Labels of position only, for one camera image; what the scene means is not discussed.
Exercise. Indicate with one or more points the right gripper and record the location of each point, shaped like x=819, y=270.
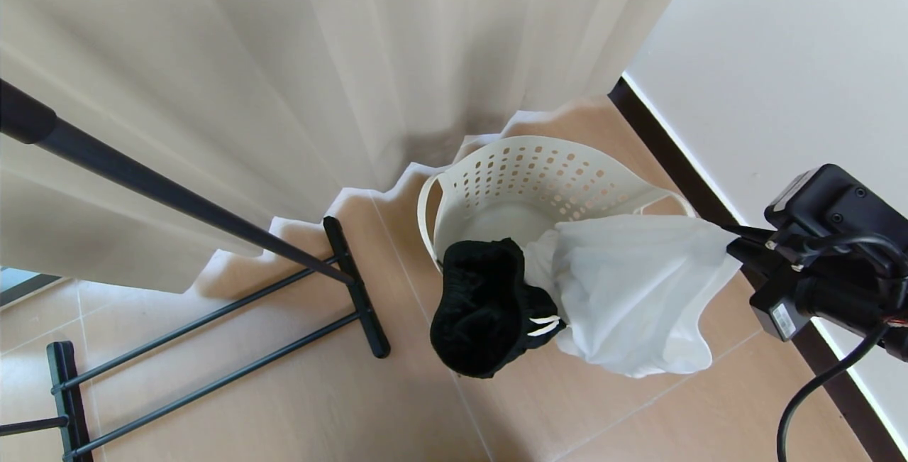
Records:
x=784, y=309

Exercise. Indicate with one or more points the window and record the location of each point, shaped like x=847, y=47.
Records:
x=21, y=283

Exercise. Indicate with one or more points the black garment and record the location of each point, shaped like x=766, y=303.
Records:
x=482, y=313

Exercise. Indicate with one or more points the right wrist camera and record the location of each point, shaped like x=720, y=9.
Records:
x=837, y=213

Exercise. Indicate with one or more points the white laundry basket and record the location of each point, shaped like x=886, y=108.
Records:
x=532, y=178

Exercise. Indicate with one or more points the beige curtain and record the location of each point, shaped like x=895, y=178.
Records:
x=284, y=57

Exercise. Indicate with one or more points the black clothes rack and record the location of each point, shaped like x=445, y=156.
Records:
x=142, y=176

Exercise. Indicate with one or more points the white printed t-shirt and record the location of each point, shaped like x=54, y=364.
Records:
x=631, y=292

